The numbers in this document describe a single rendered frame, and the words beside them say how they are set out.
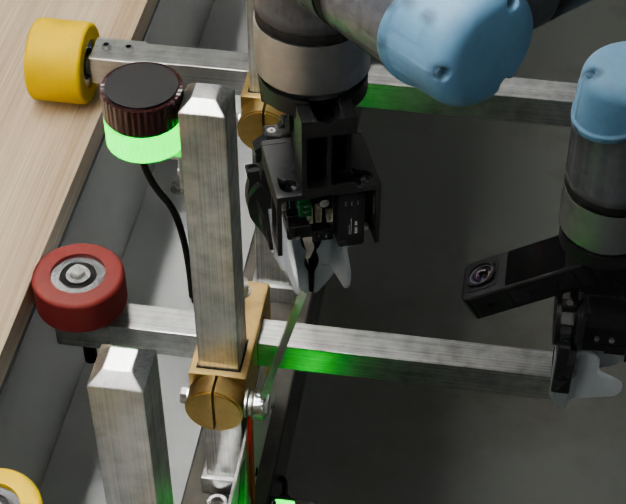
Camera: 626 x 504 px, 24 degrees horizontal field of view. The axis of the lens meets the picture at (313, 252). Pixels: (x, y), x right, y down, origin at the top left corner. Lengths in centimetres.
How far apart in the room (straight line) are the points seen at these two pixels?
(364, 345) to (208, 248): 20
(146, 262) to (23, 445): 35
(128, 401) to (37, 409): 56
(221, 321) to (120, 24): 47
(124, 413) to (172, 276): 78
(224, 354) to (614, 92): 40
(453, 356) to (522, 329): 122
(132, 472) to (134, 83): 29
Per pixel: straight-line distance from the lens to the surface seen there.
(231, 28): 203
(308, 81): 91
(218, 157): 107
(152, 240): 171
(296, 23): 89
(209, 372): 123
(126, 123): 105
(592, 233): 111
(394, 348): 126
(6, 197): 136
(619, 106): 103
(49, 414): 149
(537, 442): 232
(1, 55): 154
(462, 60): 79
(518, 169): 277
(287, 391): 144
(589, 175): 107
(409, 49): 80
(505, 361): 126
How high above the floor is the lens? 179
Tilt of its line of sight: 44 degrees down
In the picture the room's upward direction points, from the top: straight up
